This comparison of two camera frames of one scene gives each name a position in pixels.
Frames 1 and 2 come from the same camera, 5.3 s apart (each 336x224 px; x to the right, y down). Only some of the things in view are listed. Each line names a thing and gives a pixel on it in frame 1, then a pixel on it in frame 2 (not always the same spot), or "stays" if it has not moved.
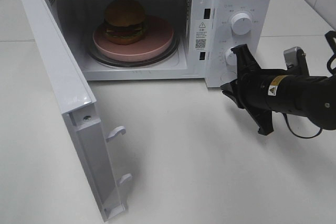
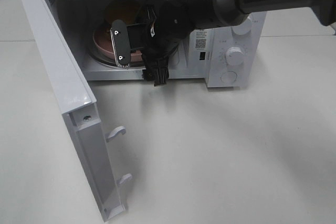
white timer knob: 230,58 stays
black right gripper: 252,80 → 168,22
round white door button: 228,77 stays
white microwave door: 77,103 stays
